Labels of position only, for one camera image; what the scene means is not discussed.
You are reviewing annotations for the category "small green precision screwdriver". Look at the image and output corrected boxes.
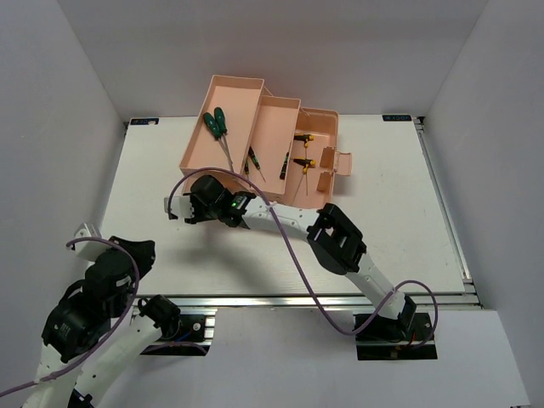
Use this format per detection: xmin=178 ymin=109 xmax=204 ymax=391
xmin=280 ymin=151 xmax=290 ymax=180
xmin=248 ymin=147 xmax=265 ymax=180

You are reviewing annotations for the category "pink plastic toolbox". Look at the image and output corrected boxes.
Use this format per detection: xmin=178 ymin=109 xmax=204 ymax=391
xmin=179 ymin=75 xmax=352 ymax=208

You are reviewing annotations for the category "green screwdriver short shaft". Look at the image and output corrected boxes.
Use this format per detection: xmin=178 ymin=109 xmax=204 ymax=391
xmin=202 ymin=112 xmax=227 ymax=157

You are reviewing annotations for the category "green screwdriver long shaft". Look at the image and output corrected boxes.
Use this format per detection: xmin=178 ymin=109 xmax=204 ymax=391
xmin=213 ymin=106 xmax=234 ymax=172

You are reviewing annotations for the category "yellow black T-handle key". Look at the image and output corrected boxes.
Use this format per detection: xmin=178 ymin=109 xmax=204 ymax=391
xmin=293 ymin=158 xmax=316 ymax=199
xmin=293 ymin=133 xmax=315 ymax=196

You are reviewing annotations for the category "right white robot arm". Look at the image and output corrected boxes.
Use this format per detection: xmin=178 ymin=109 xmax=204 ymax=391
xmin=165 ymin=174 xmax=417 ymax=342

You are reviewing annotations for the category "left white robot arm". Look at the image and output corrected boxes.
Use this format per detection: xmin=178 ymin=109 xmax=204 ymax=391
xmin=25 ymin=236 xmax=181 ymax=407

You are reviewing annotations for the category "left blue label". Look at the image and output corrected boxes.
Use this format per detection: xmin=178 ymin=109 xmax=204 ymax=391
xmin=129 ymin=118 xmax=159 ymax=126

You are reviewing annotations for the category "blue label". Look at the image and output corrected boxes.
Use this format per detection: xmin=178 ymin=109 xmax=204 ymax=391
xmin=382 ymin=114 xmax=412 ymax=122
xmin=129 ymin=118 xmax=159 ymax=126

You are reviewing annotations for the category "right blue label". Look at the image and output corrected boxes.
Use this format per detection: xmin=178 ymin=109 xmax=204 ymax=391
xmin=382 ymin=114 xmax=412 ymax=122

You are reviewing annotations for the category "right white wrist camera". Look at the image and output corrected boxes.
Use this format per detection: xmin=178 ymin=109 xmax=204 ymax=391
xmin=163 ymin=195 xmax=194 ymax=220

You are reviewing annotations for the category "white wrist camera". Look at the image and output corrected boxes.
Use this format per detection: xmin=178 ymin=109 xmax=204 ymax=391
xmin=163 ymin=195 xmax=194 ymax=220
xmin=73 ymin=223 xmax=106 ymax=262

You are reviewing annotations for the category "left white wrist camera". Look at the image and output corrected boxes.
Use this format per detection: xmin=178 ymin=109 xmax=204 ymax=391
xmin=73 ymin=223 xmax=106 ymax=262

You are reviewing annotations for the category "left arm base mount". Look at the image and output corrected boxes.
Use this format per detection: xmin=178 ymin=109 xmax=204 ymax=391
xmin=131 ymin=295 xmax=214 ymax=356

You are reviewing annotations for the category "aluminium front rail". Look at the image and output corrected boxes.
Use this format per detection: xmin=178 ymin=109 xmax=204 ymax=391
xmin=168 ymin=293 xmax=480 ymax=308

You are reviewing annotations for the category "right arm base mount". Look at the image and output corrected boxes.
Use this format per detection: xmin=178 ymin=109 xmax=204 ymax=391
xmin=355 ymin=313 xmax=438 ymax=361

